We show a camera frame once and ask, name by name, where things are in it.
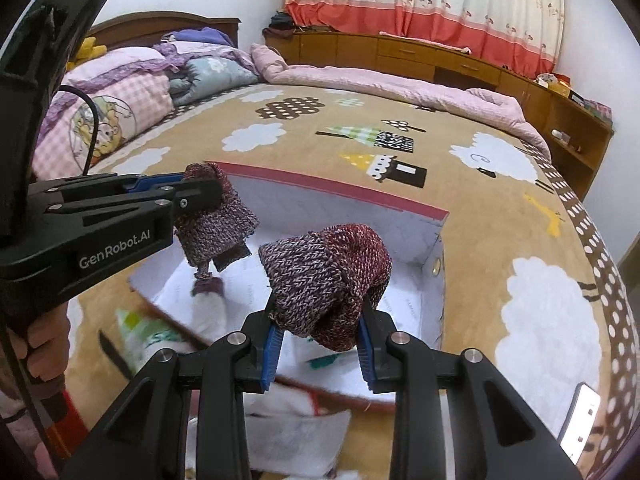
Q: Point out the pile of small boxes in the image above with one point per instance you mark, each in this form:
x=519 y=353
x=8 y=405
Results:
x=592 y=107

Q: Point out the smartphone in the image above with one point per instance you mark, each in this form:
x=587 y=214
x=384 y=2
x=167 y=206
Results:
x=580 y=420

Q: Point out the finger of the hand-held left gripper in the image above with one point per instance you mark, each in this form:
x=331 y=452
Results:
x=195 y=199
x=155 y=181

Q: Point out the yellow plush toy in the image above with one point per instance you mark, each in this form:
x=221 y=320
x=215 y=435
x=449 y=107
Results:
x=90 y=50

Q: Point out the dark bag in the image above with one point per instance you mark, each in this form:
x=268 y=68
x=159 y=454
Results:
x=282 y=21

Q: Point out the white sock with red trim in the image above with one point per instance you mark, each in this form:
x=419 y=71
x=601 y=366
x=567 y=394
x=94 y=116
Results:
x=290 y=435

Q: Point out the cream and red curtain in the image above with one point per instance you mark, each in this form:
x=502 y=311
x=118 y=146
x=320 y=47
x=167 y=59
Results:
x=425 y=0

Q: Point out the person's left forearm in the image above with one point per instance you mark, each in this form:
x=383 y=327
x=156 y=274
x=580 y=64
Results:
x=12 y=440

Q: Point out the long wooden cabinet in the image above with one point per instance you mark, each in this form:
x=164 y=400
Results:
x=400 y=52

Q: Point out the maroon knit sock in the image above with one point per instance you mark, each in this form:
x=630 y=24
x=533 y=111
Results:
x=215 y=235
x=325 y=275

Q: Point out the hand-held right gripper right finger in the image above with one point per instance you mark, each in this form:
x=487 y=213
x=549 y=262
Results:
x=367 y=360

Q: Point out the grey-blue quilt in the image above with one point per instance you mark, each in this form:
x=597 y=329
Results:
x=210 y=77

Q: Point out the person's left hand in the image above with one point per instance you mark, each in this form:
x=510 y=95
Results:
x=47 y=355

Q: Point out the white sock with green band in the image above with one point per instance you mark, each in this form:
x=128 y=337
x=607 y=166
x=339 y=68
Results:
x=320 y=360
x=150 y=335

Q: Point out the red cardboard box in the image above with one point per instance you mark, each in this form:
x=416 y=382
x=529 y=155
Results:
x=350 y=210

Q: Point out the brown printed blanket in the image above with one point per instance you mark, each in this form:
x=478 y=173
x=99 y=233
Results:
x=475 y=240

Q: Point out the lilac ruffled quilt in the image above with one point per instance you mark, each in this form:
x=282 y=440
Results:
x=200 y=53

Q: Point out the dark wooden headboard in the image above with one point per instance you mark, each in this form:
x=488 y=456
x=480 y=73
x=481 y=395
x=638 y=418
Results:
x=150 y=25

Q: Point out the purple cloth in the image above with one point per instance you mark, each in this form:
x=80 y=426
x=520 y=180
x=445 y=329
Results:
x=205 y=37

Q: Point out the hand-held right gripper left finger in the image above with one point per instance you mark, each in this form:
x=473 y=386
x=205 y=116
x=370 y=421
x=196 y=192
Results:
x=270 y=355

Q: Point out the yellow box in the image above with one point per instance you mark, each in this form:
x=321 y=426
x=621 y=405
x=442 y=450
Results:
x=560 y=87

